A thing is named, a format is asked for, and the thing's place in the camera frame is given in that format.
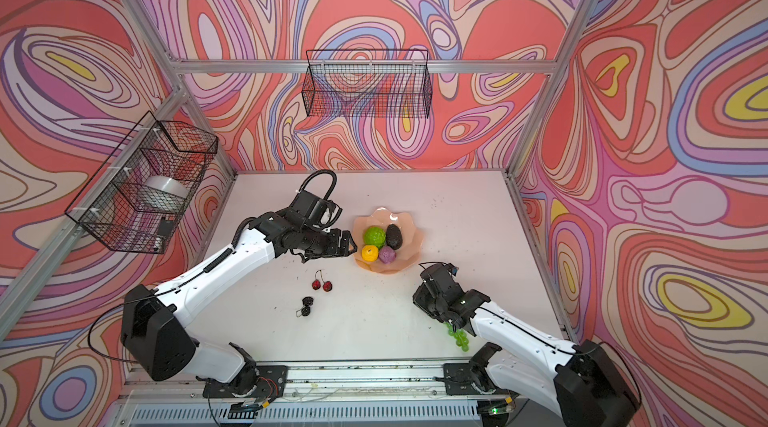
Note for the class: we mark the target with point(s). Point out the left black wire basket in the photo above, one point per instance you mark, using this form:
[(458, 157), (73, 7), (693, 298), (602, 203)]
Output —
[(109, 209)]

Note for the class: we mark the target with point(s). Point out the dark fake avocado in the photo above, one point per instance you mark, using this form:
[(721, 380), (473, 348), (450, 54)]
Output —
[(394, 237)]

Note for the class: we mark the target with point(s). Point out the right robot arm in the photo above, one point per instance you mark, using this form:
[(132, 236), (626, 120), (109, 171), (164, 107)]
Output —
[(579, 383)]

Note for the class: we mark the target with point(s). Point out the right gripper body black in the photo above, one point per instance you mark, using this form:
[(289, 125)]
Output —
[(434, 306)]

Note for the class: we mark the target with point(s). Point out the red fake cherry pair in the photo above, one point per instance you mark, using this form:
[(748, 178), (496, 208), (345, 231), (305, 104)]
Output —
[(320, 283)]

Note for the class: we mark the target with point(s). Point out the white roll in basket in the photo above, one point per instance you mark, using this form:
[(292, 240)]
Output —
[(163, 194)]

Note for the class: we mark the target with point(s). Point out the bumpy green fake fruit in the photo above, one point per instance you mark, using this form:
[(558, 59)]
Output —
[(374, 236)]

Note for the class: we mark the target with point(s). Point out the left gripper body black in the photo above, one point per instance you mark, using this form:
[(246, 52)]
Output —
[(320, 244)]

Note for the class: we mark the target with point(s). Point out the back black wire basket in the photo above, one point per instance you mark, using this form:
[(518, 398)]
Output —
[(367, 83)]

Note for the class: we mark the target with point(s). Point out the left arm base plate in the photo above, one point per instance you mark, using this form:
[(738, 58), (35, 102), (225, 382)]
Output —
[(264, 382)]

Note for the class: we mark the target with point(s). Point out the pink scalloped fruit bowl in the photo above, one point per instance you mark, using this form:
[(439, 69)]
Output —
[(407, 256)]

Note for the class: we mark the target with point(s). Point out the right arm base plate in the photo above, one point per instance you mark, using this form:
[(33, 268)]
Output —
[(464, 379)]

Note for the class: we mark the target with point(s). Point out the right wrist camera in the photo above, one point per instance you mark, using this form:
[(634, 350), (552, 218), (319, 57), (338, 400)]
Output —
[(441, 272)]

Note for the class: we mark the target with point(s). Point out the black wire basket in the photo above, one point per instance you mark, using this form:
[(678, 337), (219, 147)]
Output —
[(109, 209), (367, 83)]

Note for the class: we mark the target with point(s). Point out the green fake grape bunch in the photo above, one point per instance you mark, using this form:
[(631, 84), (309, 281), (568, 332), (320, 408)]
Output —
[(459, 337)]

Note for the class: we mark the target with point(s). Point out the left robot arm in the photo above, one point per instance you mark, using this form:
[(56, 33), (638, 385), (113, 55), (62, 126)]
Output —
[(155, 321)]

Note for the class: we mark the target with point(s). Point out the purple fake fruit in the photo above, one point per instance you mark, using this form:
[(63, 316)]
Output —
[(387, 255)]

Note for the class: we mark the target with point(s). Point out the yellow fake pear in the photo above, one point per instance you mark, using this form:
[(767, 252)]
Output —
[(370, 253)]

